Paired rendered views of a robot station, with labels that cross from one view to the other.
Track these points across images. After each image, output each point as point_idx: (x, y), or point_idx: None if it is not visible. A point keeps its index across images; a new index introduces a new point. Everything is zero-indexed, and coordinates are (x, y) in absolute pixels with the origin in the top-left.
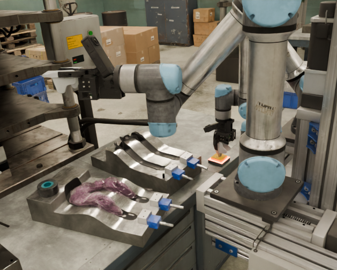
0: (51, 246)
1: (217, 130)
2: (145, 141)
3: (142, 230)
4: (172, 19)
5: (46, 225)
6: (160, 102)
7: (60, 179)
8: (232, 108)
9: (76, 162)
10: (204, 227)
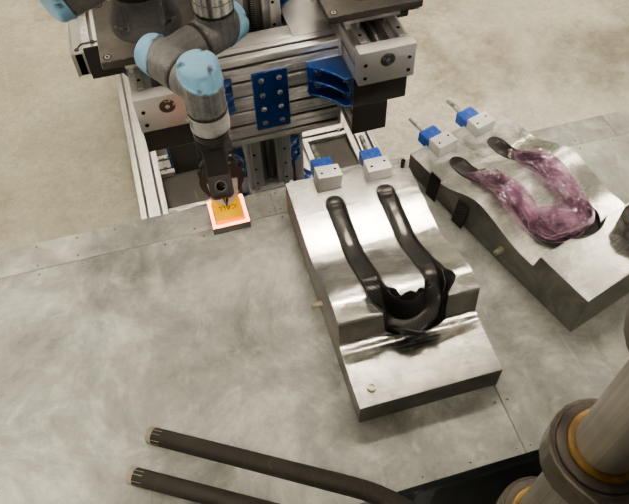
0: None
1: (228, 153)
2: (362, 278)
3: (493, 114)
4: None
5: None
6: None
7: (608, 256)
8: None
9: (534, 433)
10: (405, 86)
